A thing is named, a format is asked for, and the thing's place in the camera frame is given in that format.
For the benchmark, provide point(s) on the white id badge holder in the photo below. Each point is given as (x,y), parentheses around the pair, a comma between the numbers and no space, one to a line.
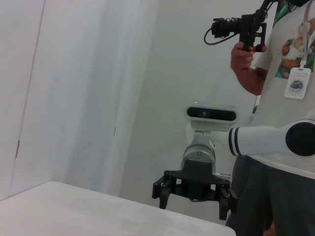
(296,83)

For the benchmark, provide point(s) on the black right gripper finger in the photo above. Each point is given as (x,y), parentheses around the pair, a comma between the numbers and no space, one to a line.
(163,189)
(227,201)

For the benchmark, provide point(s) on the person's bare forearm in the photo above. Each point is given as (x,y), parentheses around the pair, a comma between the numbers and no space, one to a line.
(248,78)

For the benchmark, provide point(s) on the black handheld camera rig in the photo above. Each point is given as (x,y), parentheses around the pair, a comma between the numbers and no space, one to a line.
(248,27)

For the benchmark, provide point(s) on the person's hand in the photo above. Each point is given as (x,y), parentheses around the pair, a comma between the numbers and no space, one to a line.
(242,59)

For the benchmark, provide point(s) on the white curtain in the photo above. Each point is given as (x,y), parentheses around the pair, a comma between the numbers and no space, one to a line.
(123,98)

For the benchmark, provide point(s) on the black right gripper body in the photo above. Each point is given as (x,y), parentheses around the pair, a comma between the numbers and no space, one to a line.
(198,179)

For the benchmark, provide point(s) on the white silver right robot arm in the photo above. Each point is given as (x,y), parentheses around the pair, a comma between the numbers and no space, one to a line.
(258,140)

